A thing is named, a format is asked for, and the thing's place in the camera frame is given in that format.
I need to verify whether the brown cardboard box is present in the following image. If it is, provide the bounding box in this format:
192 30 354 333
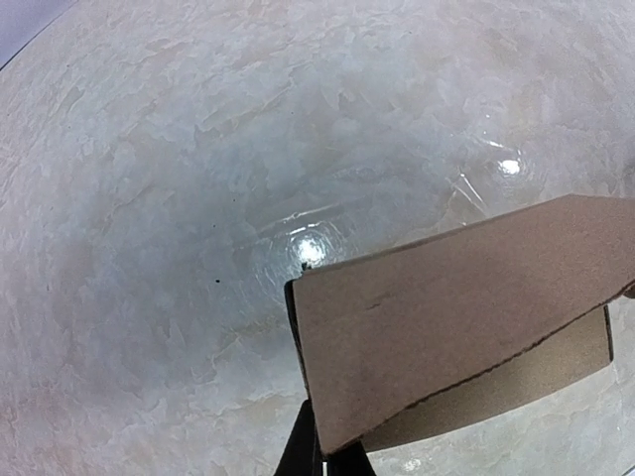
285 194 634 455

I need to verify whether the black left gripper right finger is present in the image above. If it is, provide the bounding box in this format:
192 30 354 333
326 440 372 476

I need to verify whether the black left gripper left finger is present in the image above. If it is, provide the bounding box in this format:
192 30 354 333
274 400 322 476

